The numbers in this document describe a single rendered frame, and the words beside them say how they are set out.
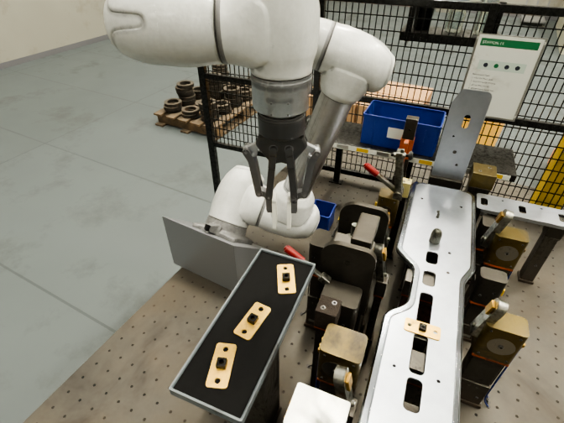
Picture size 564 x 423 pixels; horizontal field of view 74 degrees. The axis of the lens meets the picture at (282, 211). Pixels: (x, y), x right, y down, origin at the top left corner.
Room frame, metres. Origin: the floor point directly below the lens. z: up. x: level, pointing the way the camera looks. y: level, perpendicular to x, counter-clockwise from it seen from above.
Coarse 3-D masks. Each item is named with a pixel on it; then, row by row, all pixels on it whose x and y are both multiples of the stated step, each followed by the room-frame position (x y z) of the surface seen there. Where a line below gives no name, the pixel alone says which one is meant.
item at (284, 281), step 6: (282, 264) 0.59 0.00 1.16; (288, 264) 0.59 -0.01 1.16; (282, 270) 0.58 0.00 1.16; (288, 270) 0.58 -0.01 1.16; (282, 276) 0.55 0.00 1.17; (288, 276) 0.55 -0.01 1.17; (294, 276) 0.56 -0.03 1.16; (282, 282) 0.54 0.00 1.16; (288, 282) 0.54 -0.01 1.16; (294, 282) 0.54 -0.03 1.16; (282, 288) 0.52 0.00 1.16; (288, 288) 0.53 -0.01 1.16; (294, 288) 0.52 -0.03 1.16; (282, 294) 0.51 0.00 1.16
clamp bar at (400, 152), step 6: (402, 150) 1.03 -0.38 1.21; (396, 156) 1.01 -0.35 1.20; (402, 156) 1.01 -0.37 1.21; (408, 156) 1.01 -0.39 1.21; (396, 162) 1.01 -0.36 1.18; (402, 162) 1.01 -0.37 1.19; (396, 168) 1.01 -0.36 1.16; (402, 168) 1.01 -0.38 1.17; (396, 174) 1.01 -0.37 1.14; (402, 174) 1.03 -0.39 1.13; (396, 180) 1.01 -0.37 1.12; (402, 180) 1.03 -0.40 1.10; (396, 186) 1.01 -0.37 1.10; (402, 186) 1.03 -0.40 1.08; (402, 192) 1.03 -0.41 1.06
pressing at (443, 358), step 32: (416, 192) 1.11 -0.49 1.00; (448, 192) 1.11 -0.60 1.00; (416, 224) 0.93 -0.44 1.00; (448, 224) 0.93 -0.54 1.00; (416, 256) 0.78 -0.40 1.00; (448, 256) 0.78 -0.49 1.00; (416, 288) 0.66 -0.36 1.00; (448, 288) 0.66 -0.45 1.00; (384, 320) 0.56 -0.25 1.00; (416, 320) 0.56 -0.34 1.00; (448, 320) 0.56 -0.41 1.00; (384, 352) 0.47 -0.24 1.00; (448, 352) 0.47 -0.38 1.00; (384, 384) 0.40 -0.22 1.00; (448, 384) 0.40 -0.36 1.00; (384, 416) 0.33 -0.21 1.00; (416, 416) 0.33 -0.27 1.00; (448, 416) 0.33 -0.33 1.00
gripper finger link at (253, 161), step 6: (246, 144) 0.56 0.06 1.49; (246, 150) 0.55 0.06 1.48; (246, 156) 0.55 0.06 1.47; (252, 156) 0.55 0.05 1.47; (252, 162) 0.55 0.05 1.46; (252, 168) 0.55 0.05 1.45; (258, 168) 0.56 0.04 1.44; (252, 174) 0.55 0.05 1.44; (258, 174) 0.55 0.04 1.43; (258, 180) 0.54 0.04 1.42; (258, 186) 0.54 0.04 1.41; (258, 192) 0.54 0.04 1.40
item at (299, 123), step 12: (264, 120) 0.53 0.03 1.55; (276, 120) 0.52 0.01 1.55; (288, 120) 0.52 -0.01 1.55; (300, 120) 0.53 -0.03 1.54; (264, 132) 0.53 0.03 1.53; (276, 132) 0.52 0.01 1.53; (288, 132) 0.52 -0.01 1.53; (300, 132) 0.53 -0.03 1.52; (264, 144) 0.55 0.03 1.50; (276, 144) 0.54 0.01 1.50; (288, 144) 0.54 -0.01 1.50; (300, 144) 0.54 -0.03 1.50; (276, 156) 0.54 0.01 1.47
